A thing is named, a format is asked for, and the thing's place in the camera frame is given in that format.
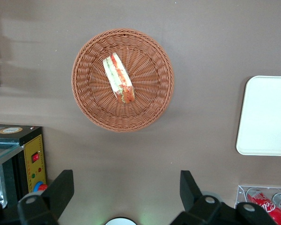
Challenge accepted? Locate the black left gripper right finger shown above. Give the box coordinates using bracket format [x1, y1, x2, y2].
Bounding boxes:
[170, 170, 225, 225]

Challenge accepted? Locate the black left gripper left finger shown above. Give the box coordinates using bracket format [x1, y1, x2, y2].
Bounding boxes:
[17, 170, 74, 225]

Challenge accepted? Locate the triangular sandwich with red filling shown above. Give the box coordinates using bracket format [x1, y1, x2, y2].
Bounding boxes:
[102, 52, 135, 105]

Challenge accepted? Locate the round brown wicker basket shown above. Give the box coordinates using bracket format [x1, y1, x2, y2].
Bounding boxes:
[71, 28, 175, 133]

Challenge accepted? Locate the beige rectangular plastic tray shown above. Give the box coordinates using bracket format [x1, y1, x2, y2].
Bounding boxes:
[236, 75, 281, 157]

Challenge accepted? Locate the clear acrylic bottle rack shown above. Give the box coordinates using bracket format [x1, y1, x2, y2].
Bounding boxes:
[234, 185, 281, 225]

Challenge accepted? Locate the black food warmer, yellow panel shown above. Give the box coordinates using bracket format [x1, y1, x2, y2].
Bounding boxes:
[0, 124, 49, 209]

